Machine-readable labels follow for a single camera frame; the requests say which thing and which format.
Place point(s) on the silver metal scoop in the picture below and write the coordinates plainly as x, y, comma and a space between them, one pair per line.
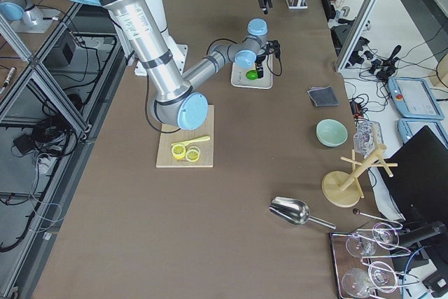
295, 212

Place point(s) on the mint green bowl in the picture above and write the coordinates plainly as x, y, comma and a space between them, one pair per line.
331, 132

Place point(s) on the cream rabbit tray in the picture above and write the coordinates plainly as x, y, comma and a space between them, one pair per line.
239, 79

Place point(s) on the yellow plastic knife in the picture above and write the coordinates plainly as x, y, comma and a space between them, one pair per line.
191, 141

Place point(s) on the black monitor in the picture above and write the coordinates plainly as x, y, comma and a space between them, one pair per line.
419, 182

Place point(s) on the wooden mug tree stand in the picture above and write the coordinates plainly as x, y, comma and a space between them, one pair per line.
343, 189

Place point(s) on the wine glass on rack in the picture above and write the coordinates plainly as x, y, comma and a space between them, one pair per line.
359, 247

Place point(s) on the bamboo cutting board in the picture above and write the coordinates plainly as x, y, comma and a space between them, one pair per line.
165, 159

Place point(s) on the lemon slice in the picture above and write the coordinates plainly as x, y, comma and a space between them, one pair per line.
193, 154
178, 151

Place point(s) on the blue teach pendant tablet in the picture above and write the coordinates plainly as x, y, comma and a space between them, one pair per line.
413, 98

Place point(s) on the clear glass mug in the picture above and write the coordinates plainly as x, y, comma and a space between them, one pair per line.
368, 135

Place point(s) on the grey folded cloth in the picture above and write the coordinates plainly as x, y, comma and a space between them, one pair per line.
323, 96

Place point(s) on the green lime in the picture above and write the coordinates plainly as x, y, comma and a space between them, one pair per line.
252, 75

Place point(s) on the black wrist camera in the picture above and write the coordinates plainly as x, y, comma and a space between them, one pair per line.
273, 47

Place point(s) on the aluminium frame post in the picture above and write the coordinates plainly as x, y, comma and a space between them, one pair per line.
354, 34

